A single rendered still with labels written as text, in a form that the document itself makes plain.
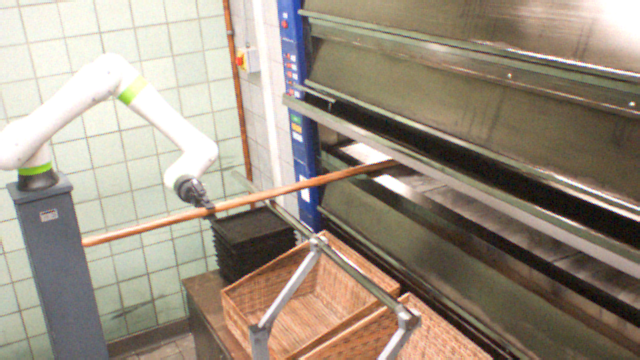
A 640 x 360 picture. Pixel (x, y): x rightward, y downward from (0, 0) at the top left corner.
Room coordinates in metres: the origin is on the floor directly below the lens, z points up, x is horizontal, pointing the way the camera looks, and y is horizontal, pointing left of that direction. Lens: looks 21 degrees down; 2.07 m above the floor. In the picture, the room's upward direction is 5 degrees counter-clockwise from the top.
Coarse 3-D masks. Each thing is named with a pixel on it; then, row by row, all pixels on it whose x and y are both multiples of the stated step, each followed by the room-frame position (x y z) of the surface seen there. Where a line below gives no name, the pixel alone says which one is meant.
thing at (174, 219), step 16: (384, 160) 2.36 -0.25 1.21; (320, 176) 2.26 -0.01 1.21; (336, 176) 2.27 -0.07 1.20; (352, 176) 2.30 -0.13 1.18; (272, 192) 2.17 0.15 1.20; (288, 192) 2.19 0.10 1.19; (224, 208) 2.10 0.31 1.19; (144, 224) 2.00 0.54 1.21; (160, 224) 2.01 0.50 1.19; (96, 240) 1.93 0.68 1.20; (112, 240) 1.95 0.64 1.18
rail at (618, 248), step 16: (288, 96) 2.52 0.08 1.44; (320, 112) 2.27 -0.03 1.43; (352, 128) 2.07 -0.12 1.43; (384, 144) 1.90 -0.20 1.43; (400, 144) 1.85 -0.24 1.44; (432, 160) 1.69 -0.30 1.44; (464, 176) 1.57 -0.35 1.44; (496, 192) 1.46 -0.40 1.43; (528, 208) 1.37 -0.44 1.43; (544, 208) 1.34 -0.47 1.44; (560, 224) 1.28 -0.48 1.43; (576, 224) 1.25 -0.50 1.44; (592, 240) 1.20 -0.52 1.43; (608, 240) 1.18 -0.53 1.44; (624, 256) 1.14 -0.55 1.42
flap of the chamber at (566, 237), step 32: (384, 128) 2.14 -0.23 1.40; (416, 160) 1.75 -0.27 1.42; (448, 160) 1.78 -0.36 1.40; (480, 160) 1.81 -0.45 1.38; (480, 192) 1.51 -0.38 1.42; (512, 192) 1.52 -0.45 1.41; (544, 192) 1.54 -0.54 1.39; (544, 224) 1.32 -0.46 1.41; (608, 224) 1.33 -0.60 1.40; (608, 256) 1.17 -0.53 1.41
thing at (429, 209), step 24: (384, 192) 2.20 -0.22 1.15; (408, 192) 2.11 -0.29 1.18; (432, 216) 1.94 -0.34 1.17; (456, 216) 1.89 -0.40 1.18; (480, 240) 1.73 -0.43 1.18; (504, 240) 1.71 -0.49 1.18; (504, 264) 1.64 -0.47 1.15; (528, 264) 1.57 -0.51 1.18; (552, 264) 1.56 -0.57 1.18; (552, 288) 1.49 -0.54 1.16; (576, 288) 1.44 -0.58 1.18; (600, 312) 1.35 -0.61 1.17; (624, 312) 1.32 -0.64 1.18
